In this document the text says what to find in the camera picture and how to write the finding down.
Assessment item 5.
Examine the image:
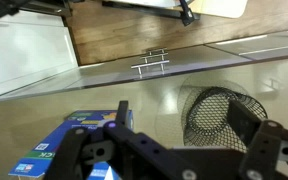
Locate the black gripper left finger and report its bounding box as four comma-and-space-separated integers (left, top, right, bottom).
43, 99, 173, 180

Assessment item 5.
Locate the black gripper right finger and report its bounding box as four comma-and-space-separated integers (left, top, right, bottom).
228, 99, 288, 180

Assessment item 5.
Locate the blue snack box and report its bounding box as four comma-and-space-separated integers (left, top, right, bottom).
7, 109, 133, 180

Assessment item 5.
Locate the grey lower drawer cabinet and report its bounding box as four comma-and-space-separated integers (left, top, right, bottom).
0, 28, 288, 103

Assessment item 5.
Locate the white lower cabinet door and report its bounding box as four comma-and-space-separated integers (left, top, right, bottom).
0, 9, 81, 101

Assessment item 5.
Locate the black orange bar clamp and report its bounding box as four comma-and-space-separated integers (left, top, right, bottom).
178, 0, 196, 27

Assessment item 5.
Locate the black wire mesh basket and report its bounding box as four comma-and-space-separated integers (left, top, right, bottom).
180, 85, 269, 154

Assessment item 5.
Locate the silver drawer bar handle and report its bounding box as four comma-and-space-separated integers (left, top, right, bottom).
130, 59, 170, 76
140, 52, 169, 64
146, 47, 168, 56

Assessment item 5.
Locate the black aluminium rail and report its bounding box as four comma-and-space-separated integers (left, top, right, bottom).
101, 0, 202, 22

